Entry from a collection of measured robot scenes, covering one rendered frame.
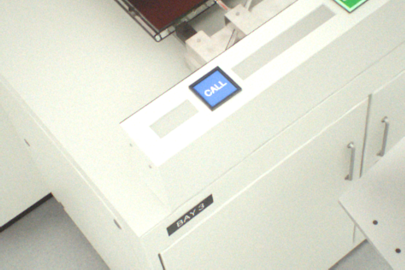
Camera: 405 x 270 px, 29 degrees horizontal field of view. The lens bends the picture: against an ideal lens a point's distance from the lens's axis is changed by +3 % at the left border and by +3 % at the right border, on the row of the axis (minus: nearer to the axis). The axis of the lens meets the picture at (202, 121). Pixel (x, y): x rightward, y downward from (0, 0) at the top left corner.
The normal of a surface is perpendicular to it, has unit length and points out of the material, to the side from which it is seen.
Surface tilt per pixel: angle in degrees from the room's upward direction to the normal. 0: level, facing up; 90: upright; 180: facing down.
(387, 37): 90
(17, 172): 90
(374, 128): 90
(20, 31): 0
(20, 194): 90
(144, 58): 0
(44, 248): 0
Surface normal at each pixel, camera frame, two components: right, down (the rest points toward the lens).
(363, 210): -0.11, -0.55
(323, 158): 0.61, 0.62
